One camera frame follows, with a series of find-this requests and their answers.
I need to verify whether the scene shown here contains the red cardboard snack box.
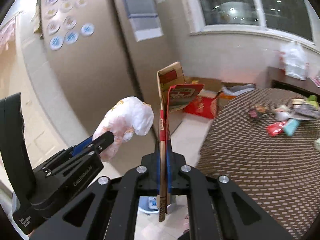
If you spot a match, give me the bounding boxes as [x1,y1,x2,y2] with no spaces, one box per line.
[157,62,204,222]

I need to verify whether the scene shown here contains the white small bottle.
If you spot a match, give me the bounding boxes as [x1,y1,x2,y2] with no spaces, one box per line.
[272,105,291,121]

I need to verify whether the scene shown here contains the grey printed plastic bag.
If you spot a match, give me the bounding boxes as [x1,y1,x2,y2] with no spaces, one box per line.
[291,103,319,121]

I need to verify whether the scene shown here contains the green plush leaf toy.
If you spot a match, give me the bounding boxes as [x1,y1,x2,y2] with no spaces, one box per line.
[305,95,319,109]

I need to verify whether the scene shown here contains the light blue trash bin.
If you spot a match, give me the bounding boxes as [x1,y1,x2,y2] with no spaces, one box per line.
[138,196,159,215]

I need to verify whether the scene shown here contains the red flat snack packet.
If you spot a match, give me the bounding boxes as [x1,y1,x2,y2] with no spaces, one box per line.
[266,121,287,137]

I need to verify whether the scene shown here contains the beige refrigerator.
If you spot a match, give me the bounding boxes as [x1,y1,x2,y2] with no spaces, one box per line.
[21,0,177,146]

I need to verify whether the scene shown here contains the small dark snack wrapper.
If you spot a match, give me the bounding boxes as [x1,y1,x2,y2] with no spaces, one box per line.
[248,105,268,120]

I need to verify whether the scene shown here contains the red cardboard gift box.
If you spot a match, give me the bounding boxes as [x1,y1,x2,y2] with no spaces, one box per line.
[183,96,218,119]

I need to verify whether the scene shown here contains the round fridge magnets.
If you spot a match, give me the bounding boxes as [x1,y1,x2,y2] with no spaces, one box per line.
[44,0,95,51]

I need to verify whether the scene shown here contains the brown cardboard floor box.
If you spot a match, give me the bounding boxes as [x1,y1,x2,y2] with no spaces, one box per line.
[184,77,256,99]

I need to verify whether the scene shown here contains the dark wooden sideboard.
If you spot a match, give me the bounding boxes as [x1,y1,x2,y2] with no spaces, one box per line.
[267,67,319,97]

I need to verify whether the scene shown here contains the paper sheets on refrigerator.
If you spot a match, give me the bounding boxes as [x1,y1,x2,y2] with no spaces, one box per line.
[123,0,163,42]

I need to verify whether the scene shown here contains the white plastic shopping bag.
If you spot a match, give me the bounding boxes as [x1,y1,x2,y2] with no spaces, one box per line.
[280,41,308,80]

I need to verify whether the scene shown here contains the white framed window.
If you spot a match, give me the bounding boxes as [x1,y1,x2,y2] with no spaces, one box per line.
[189,0,319,51]

